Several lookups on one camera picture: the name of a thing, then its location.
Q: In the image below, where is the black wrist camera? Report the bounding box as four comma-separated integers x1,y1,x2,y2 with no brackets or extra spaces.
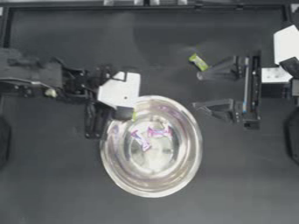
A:
279,56,299,79
113,105,136,121

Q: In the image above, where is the purple candy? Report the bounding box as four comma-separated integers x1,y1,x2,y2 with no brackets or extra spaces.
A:
128,129,153,152
145,125,173,138

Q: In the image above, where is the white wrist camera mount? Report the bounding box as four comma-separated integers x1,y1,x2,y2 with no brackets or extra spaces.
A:
96,71,142,109
260,24,299,85

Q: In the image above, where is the steel bowl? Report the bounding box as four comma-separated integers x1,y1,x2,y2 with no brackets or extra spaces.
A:
98,94,204,199

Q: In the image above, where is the black table frame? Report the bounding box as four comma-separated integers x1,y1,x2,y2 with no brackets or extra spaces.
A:
0,0,299,88

